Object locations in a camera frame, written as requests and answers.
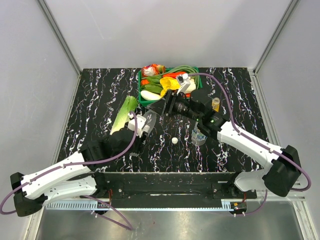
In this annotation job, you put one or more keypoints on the orange white toy vegetable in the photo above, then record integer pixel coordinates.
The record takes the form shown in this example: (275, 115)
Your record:
(153, 70)

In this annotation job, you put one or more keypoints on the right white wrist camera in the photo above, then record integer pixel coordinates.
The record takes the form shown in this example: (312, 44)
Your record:
(184, 82)

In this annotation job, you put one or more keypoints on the green toy long beans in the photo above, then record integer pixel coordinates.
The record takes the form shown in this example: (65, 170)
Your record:
(189, 70)

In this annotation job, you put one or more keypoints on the green plastic basket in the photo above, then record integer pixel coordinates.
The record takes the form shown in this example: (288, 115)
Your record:
(143, 102)

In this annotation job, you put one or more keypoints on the red toy chili pepper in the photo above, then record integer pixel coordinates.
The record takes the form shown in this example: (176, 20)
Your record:
(173, 74)

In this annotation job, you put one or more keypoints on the aluminium slotted rail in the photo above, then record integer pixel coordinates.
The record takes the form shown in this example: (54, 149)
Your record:
(149, 203)

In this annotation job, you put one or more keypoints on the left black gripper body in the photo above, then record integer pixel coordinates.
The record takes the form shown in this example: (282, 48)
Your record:
(139, 143)

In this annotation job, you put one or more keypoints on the clear cola bottle red label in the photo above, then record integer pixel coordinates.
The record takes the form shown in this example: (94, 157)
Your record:
(150, 121)

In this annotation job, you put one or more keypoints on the yellow white toy cabbage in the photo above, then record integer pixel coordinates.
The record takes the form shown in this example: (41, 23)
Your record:
(169, 83)

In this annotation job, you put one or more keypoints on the green toy bok choy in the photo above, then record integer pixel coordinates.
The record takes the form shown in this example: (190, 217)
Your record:
(154, 86)

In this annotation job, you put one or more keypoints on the small orange toy carrot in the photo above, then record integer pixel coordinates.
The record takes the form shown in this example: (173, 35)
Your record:
(144, 82)

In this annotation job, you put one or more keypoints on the yellow juice bottle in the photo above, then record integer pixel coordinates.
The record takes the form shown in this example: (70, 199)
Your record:
(216, 104)

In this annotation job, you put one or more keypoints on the white toy radish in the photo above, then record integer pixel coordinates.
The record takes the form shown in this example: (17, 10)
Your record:
(149, 96)

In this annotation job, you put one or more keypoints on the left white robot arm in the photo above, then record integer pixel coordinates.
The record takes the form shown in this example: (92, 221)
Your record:
(31, 192)

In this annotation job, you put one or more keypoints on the clear water bottle white cap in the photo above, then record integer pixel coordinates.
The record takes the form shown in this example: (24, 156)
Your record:
(197, 138)

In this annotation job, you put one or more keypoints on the toy napa cabbage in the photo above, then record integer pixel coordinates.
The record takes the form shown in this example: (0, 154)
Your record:
(129, 105)

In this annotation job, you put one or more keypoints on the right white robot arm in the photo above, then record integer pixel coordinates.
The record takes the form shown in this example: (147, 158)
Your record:
(280, 166)

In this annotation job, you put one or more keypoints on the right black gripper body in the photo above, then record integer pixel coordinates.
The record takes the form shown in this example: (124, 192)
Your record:
(179, 105)

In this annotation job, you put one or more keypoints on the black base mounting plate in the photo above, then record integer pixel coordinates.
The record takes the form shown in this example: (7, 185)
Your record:
(215, 185)

